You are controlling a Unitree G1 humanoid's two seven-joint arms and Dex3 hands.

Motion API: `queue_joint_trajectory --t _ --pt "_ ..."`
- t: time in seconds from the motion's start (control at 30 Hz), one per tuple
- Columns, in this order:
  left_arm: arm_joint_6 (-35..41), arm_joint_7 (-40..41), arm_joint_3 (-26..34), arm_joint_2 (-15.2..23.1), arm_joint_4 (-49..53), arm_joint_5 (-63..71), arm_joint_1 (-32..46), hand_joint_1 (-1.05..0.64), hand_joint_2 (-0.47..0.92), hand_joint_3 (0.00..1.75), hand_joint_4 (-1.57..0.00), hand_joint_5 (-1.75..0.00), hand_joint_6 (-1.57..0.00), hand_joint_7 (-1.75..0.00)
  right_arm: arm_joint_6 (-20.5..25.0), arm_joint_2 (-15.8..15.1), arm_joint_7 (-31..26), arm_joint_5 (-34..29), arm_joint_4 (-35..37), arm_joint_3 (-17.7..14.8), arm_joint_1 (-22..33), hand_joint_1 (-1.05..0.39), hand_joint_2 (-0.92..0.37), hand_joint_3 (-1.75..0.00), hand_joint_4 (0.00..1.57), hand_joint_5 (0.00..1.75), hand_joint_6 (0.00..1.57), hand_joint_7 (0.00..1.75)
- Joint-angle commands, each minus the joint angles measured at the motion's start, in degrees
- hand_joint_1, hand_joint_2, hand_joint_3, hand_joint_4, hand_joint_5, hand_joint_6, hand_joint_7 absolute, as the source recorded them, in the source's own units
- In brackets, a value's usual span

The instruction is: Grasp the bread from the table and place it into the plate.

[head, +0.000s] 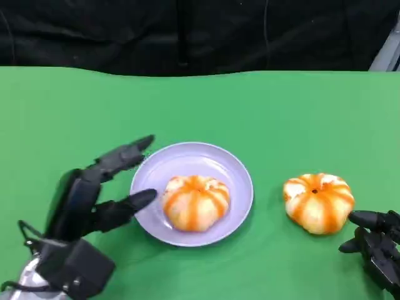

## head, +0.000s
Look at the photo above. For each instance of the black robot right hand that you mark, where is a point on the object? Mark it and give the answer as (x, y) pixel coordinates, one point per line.
(379, 247)

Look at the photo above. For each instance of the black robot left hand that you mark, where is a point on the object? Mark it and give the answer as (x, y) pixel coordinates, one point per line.
(72, 206)

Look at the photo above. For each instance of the orange white toy bread roll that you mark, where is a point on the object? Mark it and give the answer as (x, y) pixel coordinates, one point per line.
(318, 204)
(197, 203)

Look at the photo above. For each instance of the lilac plate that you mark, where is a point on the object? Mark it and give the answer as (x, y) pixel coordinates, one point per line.
(156, 168)

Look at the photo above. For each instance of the green table cloth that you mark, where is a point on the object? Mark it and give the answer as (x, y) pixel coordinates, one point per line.
(200, 109)

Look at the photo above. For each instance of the black backdrop curtain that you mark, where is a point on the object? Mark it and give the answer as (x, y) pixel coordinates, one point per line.
(156, 34)

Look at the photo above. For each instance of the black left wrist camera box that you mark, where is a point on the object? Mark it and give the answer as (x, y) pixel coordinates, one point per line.
(78, 268)

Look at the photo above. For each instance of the grey metal frame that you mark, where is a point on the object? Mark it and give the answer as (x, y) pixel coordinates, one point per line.
(386, 53)

